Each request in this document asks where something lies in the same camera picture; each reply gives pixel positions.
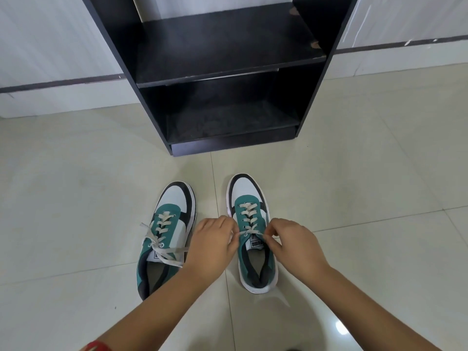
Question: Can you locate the person's right hand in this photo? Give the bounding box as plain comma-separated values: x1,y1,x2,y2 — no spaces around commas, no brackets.
264,218,331,286

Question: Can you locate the person's left hand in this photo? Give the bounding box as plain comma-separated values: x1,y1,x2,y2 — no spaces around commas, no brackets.
182,216,240,278

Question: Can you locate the green white black sneaker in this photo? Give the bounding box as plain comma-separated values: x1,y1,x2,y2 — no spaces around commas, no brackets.
137,181,197,301
227,174,279,294

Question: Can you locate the person's left forearm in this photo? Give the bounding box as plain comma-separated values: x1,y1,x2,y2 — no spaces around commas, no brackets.
93,259,227,351

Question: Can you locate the person's right forearm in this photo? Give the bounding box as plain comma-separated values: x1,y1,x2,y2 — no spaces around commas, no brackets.
292,265,446,351

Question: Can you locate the red wrist band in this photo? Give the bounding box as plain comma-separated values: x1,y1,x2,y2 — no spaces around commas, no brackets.
81,340,111,351

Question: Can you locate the black wooden shelf unit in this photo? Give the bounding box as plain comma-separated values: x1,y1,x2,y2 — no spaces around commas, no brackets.
81,0,361,157

